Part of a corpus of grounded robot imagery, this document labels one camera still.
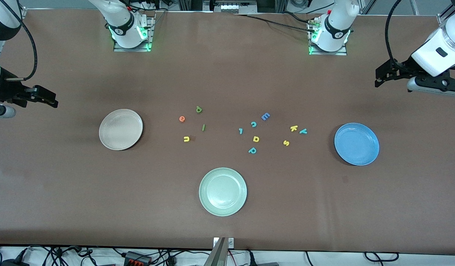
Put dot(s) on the metal box with white connectors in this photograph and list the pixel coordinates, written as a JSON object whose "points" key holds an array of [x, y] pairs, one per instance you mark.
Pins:
{"points": [[231, 7]]}

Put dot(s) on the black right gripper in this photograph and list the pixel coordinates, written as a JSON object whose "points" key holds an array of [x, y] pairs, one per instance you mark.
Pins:
{"points": [[6, 89]]}

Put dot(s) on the black orange power strip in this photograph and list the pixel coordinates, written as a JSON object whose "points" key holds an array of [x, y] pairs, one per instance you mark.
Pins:
{"points": [[136, 257]]}

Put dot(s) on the pale green round plate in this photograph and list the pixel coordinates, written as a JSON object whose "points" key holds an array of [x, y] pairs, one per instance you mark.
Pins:
{"points": [[223, 192]]}

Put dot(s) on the grey metal profile bar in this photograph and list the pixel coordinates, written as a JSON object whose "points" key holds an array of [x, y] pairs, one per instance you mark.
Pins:
{"points": [[218, 256]]}

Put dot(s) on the white metal bracket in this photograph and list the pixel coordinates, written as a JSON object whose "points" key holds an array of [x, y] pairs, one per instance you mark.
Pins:
{"points": [[231, 242]]}

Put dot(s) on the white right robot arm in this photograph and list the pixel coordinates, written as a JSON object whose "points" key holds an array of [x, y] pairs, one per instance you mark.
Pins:
{"points": [[122, 22]]}

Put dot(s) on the teal foam letter p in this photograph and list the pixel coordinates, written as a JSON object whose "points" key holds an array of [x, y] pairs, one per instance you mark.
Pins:
{"points": [[250, 151]]}

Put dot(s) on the aluminium corner bracket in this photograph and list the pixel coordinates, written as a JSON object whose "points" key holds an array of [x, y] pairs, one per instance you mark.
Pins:
{"points": [[23, 13], [441, 18]]}

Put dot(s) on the blue round plate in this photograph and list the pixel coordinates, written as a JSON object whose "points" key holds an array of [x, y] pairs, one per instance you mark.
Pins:
{"points": [[356, 144]]}

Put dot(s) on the blue foam letter E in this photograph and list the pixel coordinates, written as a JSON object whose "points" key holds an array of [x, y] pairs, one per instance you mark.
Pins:
{"points": [[265, 116]]}

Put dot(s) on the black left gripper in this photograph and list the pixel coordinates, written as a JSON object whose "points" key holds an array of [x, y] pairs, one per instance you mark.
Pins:
{"points": [[403, 69]]}

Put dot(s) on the black plug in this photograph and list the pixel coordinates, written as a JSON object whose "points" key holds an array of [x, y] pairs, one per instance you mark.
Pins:
{"points": [[251, 260]]}

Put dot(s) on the teal foam letter y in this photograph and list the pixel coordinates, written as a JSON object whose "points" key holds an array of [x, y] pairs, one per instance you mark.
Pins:
{"points": [[303, 131]]}

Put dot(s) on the light brown round plate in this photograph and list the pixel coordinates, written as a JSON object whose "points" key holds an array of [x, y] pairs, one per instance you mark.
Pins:
{"points": [[120, 129]]}

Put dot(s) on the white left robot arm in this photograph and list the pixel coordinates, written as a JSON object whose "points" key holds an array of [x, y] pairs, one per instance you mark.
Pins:
{"points": [[336, 22]]}

